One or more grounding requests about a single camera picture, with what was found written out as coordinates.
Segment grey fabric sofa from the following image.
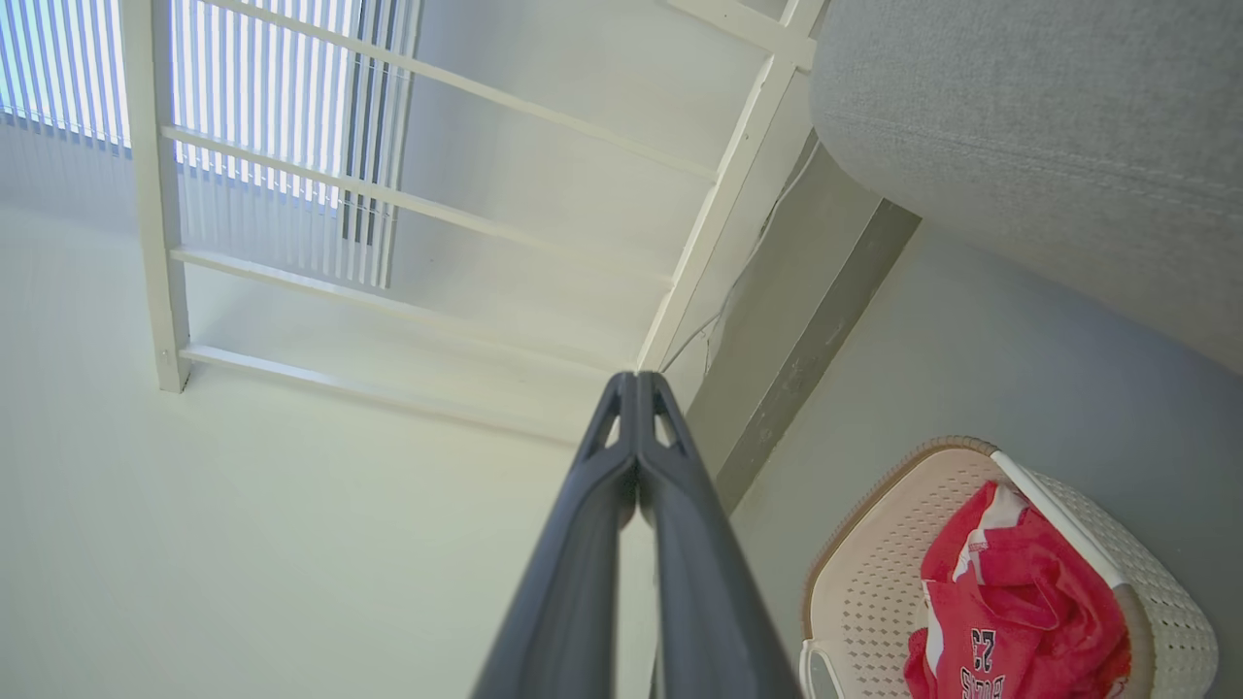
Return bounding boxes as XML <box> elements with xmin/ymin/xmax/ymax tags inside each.
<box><xmin>810</xmin><ymin>0</ymin><xmax>1243</xmax><ymax>378</ymax></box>

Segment cream perforated laundry basket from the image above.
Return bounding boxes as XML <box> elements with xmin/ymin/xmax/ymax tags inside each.
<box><xmin>798</xmin><ymin>436</ymin><xmax>1220</xmax><ymax>699</ymax></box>

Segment thin white wall cable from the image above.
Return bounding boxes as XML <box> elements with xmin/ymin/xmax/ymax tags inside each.
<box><xmin>668</xmin><ymin>144</ymin><xmax>819</xmax><ymax>374</ymax></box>

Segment white vertical window blinds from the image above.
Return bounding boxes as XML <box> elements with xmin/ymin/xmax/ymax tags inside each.
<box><xmin>0</xmin><ymin>0</ymin><xmax>420</xmax><ymax>289</ymax></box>

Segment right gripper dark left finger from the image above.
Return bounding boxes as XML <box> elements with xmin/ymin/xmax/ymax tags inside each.
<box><xmin>471</xmin><ymin>372</ymin><xmax>640</xmax><ymax>699</ymax></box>

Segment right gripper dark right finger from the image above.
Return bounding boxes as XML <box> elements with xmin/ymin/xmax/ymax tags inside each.
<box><xmin>637</xmin><ymin>372</ymin><xmax>803</xmax><ymax>699</ymax></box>

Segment white wooden railing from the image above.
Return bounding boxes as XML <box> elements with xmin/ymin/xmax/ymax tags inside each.
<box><xmin>118</xmin><ymin>0</ymin><xmax>828</xmax><ymax>395</ymax></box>

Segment red basketball jersey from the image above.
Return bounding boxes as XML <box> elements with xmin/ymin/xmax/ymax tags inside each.
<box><xmin>903</xmin><ymin>480</ymin><xmax>1133</xmax><ymax>699</ymax></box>

